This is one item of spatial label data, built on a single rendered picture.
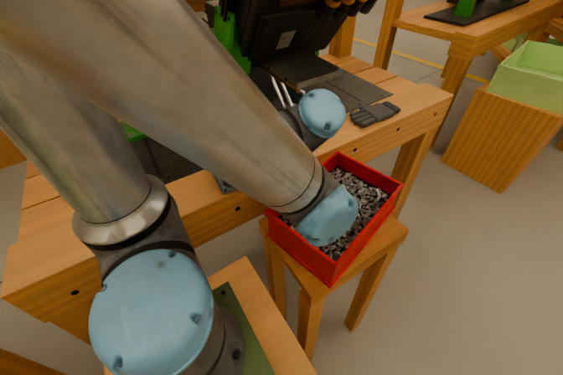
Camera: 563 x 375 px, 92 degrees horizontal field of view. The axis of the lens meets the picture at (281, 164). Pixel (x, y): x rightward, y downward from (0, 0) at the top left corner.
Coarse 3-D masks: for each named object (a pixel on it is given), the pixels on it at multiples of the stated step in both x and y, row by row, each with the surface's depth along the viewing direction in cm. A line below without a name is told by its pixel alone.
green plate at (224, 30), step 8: (216, 8) 75; (216, 16) 76; (232, 16) 69; (216, 24) 77; (224, 24) 73; (232, 24) 70; (216, 32) 78; (224, 32) 74; (232, 32) 71; (224, 40) 75; (232, 40) 72; (232, 48) 74; (232, 56) 76; (240, 56) 78; (248, 56) 79; (240, 64) 79; (248, 64) 80; (248, 72) 82
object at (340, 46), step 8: (344, 24) 136; (352, 24) 139; (344, 32) 139; (352, 32) 141; (336, 40) 143; (344, 40) 142; (352, 40) 145; (336, 48) 145; (344, 48) 145; (336, 56) 148; (344, 56) 148
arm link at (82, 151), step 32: (0, 64) 19; (0, 96) 20; (32, 96) 21; (64, 96) 22; (32, 128) 22; (64, 128) 23; (96, 128) 25; (32, 160) 25; (64, 160) 25; (96, 160) 26; (128, 160) 30; (64, 192) 27; (96, 192) 28; (128, 192) 31; (160, 192) 36; (96, 224) 31; (128, 224) 32; (160, 224) 35; (96, 256) 35
